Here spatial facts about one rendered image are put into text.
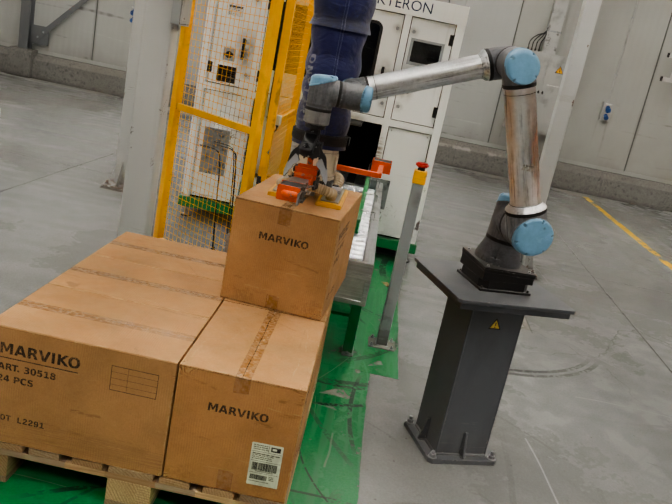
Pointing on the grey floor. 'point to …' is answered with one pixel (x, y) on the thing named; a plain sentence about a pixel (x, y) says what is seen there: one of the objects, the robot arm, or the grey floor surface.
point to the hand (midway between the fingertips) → (304, 181)
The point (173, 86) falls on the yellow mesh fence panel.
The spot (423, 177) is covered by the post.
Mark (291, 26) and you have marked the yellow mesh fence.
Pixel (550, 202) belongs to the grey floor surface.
